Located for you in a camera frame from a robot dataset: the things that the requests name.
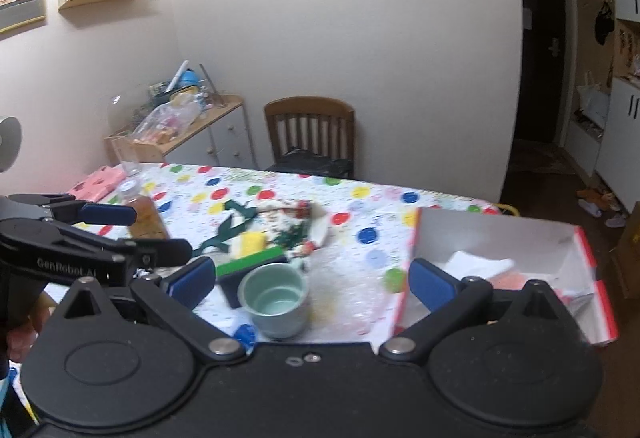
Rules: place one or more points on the black hanging bag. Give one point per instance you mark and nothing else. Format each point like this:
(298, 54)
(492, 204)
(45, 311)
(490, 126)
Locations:
(603, 25)

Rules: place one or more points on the grey slipper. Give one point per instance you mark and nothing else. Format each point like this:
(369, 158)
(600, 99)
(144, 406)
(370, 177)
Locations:
(616, 220)

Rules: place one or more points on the Christmas print cloth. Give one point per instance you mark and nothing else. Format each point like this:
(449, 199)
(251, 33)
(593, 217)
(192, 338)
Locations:
(290, 218)

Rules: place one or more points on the pale green mug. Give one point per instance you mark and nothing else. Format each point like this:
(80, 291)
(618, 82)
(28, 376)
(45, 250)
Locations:
(272, 318)

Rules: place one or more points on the clear drinking glass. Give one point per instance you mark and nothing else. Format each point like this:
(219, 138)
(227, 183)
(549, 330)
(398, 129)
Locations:
(127, 157)

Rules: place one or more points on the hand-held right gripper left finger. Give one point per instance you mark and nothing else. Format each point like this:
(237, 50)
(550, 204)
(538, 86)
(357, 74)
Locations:
(192, 280)

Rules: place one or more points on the yellow sponge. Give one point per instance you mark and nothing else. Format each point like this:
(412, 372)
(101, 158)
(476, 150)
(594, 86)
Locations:
(250, 244)

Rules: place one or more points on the blue round container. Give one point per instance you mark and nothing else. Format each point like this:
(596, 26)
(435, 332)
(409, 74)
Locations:
(190, 78)

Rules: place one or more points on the black plastic bag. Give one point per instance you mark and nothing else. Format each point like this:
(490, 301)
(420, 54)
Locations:
(310, 162)

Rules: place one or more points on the dark door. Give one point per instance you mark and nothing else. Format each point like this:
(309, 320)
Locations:
(540, 42)

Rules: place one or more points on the doormat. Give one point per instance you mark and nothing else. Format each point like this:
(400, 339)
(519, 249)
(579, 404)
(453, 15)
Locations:
(540, 158)

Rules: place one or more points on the person's left hand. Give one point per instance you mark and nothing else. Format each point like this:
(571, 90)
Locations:
(22, 345)

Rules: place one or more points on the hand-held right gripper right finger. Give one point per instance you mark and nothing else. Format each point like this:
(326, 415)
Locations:
(432, 285)

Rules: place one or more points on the balloon print tablecloth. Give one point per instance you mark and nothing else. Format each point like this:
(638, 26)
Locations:
(360, 218)

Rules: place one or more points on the green scouring sponge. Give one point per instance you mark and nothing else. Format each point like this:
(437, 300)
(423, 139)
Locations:
(250, 261)

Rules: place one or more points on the tea bottle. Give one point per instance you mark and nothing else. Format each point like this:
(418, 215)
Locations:
(147, 218)

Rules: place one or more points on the white paper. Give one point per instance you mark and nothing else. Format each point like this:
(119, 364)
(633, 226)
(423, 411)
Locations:
(475, 263)

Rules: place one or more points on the white slipper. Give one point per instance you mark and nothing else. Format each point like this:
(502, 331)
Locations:
(590, 209)

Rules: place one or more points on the wooden top side cabinet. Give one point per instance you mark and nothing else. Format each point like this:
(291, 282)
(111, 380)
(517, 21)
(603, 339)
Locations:
(225, 137)

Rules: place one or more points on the white tube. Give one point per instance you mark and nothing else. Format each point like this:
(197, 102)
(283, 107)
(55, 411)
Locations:
(180, 75)

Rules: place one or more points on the red shoe box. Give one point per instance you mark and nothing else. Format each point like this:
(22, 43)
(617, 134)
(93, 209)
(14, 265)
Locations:
(500, 230)

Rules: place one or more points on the cardboard box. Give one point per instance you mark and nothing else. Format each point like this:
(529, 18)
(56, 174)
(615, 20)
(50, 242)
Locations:
(630, 248)

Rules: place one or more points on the orange slipper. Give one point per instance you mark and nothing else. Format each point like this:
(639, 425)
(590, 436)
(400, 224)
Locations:
(600, 199)

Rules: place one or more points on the clear bubble wrap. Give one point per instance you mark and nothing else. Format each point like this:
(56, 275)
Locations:
(345, 308)

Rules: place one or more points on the pink packet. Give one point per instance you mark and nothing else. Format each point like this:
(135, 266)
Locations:
(97, 183)

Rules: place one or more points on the white shopping bag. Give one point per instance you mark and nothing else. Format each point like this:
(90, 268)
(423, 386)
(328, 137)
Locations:
(594, 102)

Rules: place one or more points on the clear bag of snacks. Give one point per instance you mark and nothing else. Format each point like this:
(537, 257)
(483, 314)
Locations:
(165, 122)

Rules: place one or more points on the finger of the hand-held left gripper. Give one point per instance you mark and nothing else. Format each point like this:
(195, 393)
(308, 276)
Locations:
(160, 252)
(107, 214)

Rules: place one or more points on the white wall cabinet unit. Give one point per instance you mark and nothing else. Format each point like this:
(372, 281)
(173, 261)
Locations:
(625, 142)

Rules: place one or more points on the wooden chair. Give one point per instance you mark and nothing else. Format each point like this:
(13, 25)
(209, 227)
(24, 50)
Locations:
(307, 110)

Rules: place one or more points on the pink mesh bath pouf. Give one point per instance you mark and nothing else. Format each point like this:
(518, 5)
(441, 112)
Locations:
(510, 280)

